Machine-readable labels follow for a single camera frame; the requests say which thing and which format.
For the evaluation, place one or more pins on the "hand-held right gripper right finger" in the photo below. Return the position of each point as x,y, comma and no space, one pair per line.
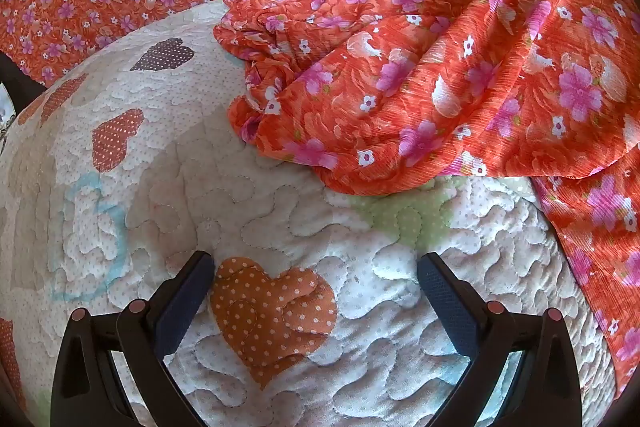
445,307

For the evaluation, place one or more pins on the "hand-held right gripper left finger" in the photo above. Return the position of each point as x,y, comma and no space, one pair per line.
182,307

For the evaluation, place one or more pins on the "crumpled orange floral cloth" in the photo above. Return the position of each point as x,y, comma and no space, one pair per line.
450,82

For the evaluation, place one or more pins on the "white quilt with hearts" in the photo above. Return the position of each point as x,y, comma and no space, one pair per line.
280,207

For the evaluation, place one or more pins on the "dark cloth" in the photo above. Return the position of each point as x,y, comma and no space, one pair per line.
15,67

